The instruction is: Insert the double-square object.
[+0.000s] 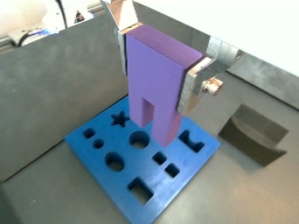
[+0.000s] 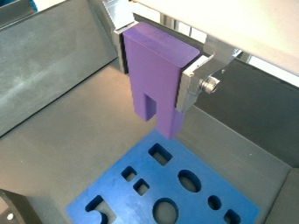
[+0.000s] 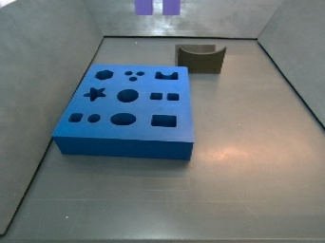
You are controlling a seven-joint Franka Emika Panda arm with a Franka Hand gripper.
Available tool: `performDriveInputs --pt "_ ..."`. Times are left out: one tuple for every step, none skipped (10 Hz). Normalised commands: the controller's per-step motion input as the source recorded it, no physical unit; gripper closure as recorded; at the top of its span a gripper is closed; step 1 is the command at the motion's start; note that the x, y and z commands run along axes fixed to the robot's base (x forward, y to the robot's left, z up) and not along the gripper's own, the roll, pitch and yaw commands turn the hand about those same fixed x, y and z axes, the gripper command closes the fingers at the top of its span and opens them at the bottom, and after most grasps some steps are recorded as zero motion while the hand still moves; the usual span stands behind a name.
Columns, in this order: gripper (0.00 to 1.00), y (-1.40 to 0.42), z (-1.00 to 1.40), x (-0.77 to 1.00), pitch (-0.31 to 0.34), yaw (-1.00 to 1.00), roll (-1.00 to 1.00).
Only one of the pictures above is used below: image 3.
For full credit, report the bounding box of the blue shape-sorter block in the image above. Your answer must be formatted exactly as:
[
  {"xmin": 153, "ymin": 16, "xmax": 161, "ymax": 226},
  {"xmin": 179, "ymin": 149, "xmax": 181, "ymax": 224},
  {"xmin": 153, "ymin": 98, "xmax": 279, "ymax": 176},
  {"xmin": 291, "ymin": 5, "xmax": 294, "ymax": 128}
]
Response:
[{"xmin": 52, "ymin": 65, "xmax": 193, "ymax": 160}]

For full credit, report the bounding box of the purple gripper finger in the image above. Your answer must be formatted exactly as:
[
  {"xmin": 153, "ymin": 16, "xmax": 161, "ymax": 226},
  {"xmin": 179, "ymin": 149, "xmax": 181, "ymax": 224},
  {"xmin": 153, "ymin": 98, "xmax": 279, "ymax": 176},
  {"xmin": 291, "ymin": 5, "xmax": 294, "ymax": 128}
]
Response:
[
  {"xmin": 135, "ymin": 0, "xmax": 153, "ymax": 15},
  {"xmin": 161, "ymin": 0, "xmax": 180, "ymax": 15}
]

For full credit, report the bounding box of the dark curved-notch block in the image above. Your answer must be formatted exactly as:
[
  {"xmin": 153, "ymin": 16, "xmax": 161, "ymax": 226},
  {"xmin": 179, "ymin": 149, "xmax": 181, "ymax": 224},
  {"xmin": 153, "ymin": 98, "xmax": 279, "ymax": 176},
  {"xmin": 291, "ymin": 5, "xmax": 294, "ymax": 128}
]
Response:
[{"xmin": 175, "ymin": 45, "xmax": 227, "ymax": 74}]

